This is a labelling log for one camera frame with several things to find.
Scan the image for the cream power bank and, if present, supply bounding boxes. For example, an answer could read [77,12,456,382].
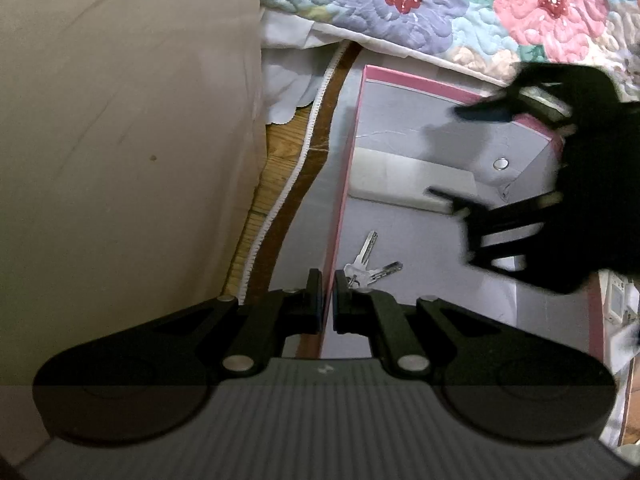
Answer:
[350,152,478,213]

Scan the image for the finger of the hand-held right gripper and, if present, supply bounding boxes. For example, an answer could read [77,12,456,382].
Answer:
[452,64,576,125]
[425,187,563,281]

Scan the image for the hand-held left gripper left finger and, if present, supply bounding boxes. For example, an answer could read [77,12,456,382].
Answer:
[150,268,323,376]

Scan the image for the floral quilt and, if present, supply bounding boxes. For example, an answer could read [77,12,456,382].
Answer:
[260,0,640,106]

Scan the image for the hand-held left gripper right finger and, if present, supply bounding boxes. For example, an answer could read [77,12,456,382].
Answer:
[333,270,506,376]

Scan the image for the striped rug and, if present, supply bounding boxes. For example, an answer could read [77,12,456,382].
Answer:
[220,40,368,306]

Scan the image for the white bed sheet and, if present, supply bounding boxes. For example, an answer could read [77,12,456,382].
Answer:
[260,10,351,126]

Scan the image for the pink cardboard box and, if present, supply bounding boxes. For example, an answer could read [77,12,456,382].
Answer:
[300,65,608,376]

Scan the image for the silver key bunch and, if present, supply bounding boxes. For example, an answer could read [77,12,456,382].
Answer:
[344,230,404,288]

